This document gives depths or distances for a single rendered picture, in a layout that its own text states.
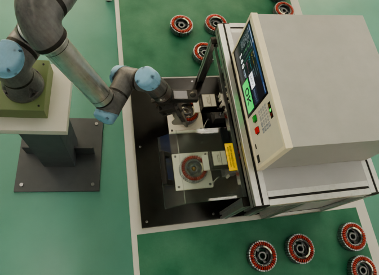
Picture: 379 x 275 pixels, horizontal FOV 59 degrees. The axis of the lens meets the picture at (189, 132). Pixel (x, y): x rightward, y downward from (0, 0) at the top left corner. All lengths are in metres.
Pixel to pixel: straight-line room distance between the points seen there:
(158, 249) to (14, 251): 1.04
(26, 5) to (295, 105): 0.71
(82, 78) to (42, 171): 1.24
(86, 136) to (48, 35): 1.37
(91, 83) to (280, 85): 0.54
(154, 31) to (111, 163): 0.90
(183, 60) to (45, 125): 0.68
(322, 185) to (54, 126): 1.03
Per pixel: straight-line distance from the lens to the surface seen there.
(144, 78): 1.10
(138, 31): 1.69
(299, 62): 1.03
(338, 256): 1.55
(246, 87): 1.10
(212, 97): 1.34
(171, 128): 1.40
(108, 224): 2.08
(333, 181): 1.16
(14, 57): 1.27
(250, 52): 1.07
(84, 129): 2.23
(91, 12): 2.77
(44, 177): 2.17
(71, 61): 0.98
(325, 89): 1.02
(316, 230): 1.52
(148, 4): 1.80
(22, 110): 1.43
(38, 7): 0.90
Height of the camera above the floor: 2.06
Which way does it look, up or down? 65 degrees down
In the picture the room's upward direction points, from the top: 24 degrees clockwise
